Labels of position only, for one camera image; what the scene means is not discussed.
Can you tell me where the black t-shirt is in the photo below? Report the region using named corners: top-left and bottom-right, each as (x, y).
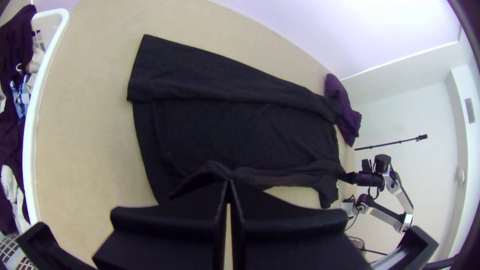
top-left (126, 34), bottom-right (348, 210)

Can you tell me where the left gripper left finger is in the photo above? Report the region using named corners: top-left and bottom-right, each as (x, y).
top-left (92, 180), bottom-right (228, 270)

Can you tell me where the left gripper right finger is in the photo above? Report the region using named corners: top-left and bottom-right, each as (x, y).
top-left (230, 179), bottom-right (372, 270)

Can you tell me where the black cable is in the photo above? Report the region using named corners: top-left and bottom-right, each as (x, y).
top-left (347, 235), bottom-right (389, 257)

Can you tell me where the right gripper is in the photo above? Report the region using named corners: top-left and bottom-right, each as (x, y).
top-left (346, 170), bottom-right (386, 188)

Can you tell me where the black tripod stand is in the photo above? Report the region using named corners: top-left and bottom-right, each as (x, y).
top-left (354, 134), bottom-right (428, 152)

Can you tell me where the pile of folded clothes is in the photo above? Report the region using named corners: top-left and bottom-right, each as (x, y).
top-left (324, 73), bottom-right (363, 148)

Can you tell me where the heap of clothes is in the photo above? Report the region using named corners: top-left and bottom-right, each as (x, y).
top-left (0, 4), bottom-right (48, 235)

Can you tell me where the white laundry basket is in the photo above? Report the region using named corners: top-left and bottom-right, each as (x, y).
top-left (0, 8), bottom-right (71, 270)

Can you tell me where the white wall vent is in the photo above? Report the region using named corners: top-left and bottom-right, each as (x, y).
top-left (464, 97), bottom-right (476, 125)

